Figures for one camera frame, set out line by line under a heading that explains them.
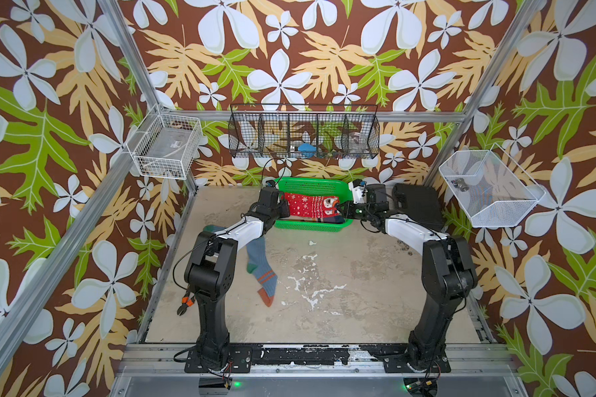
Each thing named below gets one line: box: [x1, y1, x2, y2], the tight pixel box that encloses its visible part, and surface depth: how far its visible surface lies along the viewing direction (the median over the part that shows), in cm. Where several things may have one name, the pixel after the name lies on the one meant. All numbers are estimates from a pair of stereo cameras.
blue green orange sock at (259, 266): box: [245, 235, 279, 307], surface depth 94 cm
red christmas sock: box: [281, 192, 341, 219], surface depth 100 cm
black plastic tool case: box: [391, 182, 445, 232], surface depth 114 cm
